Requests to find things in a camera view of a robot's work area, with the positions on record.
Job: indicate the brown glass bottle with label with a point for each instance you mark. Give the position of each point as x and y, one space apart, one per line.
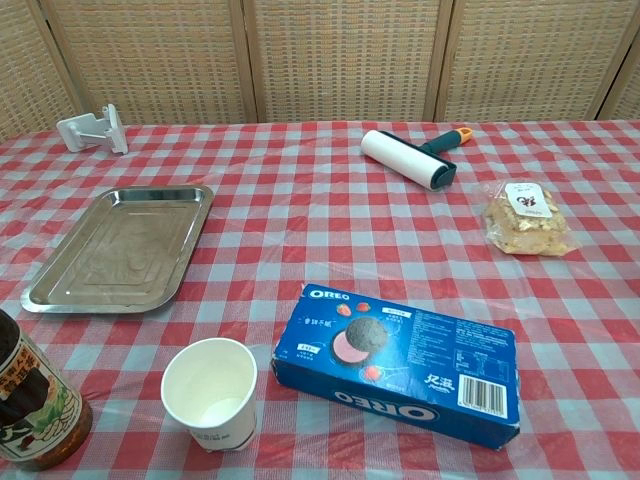
35 400

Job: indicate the woven bamboo folding screen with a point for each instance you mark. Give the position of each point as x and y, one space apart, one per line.
340 60

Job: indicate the stainless steel rectangular tray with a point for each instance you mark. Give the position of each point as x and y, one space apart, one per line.
115 250

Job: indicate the white paper cup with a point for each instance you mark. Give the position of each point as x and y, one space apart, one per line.
210 380

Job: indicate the white plastic bracket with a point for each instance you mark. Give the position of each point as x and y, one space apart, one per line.
85 131

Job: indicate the blue Oreo cookie box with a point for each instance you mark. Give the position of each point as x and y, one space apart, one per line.
400 360

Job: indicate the red white checkered tablecloth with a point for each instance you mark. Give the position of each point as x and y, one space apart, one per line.
320 225

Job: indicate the clear plastic snack bag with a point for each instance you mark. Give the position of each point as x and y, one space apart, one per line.
525 225

